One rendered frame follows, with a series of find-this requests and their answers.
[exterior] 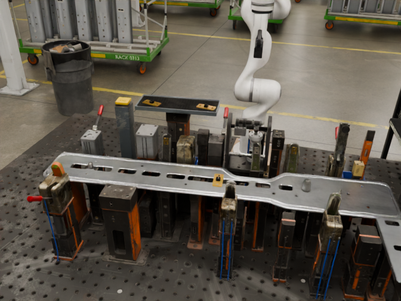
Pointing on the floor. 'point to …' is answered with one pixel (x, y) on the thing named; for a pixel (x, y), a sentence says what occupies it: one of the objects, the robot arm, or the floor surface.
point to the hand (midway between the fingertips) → (258, 51)
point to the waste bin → (70, 74)
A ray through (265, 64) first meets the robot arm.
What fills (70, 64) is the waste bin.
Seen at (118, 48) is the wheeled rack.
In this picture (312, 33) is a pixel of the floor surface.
